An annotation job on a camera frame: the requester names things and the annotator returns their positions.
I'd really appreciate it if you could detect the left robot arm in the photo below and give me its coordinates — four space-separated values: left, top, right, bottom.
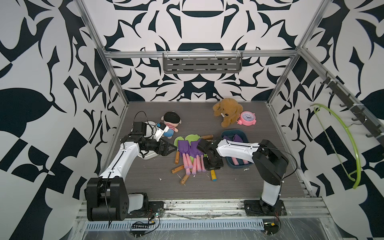
85 134 177 222

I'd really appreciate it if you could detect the green shovel yellow handle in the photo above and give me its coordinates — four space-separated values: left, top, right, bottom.
203 155 217 182

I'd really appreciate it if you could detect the plush doll black hair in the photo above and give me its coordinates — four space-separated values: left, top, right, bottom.
161 112 182 139

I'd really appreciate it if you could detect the purple shovel pink handle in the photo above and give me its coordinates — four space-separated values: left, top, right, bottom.
224 135 250 168
178 140 193 176
190 140 207 175

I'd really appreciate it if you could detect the white storage box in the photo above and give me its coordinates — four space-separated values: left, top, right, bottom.
131 121 158 160

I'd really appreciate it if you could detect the pink alarm clock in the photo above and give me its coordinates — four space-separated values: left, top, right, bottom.
237 111 257 126

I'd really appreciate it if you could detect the green shovel wooden handle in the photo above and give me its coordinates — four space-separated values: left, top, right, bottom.
174 137 182 165
185 135 214 143

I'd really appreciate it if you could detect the teal storage box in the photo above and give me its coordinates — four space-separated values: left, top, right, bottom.
221 130 253 169

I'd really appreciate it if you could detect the grey hook rail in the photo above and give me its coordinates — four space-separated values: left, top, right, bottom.
321 71 384 147

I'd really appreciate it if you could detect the brown plush dog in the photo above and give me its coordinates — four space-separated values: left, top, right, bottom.
213 98 243 128

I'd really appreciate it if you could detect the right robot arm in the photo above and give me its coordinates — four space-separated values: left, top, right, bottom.
197 139 289 217

